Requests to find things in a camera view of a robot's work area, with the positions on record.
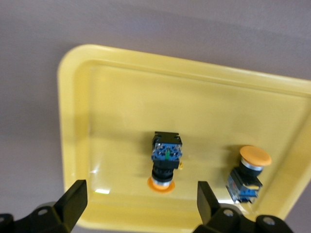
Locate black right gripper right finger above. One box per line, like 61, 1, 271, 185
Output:
194, 181, 296, 233

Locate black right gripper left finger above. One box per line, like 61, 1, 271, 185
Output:
0, 179, 88, 233

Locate yellow mushroom push button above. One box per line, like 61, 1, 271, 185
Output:
225, 145, 272, 204
147, 131, 184, 194

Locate yellow plastic tray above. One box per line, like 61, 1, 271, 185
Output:
57, 43, 311, 231

